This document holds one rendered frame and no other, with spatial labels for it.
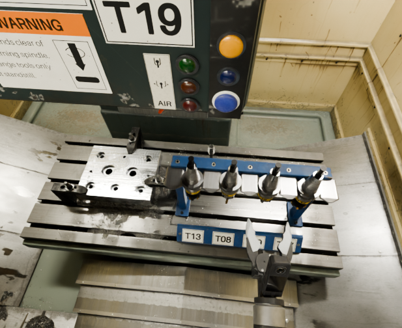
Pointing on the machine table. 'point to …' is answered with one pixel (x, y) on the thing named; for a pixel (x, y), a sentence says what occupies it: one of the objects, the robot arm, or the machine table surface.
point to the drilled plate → (145, 196)
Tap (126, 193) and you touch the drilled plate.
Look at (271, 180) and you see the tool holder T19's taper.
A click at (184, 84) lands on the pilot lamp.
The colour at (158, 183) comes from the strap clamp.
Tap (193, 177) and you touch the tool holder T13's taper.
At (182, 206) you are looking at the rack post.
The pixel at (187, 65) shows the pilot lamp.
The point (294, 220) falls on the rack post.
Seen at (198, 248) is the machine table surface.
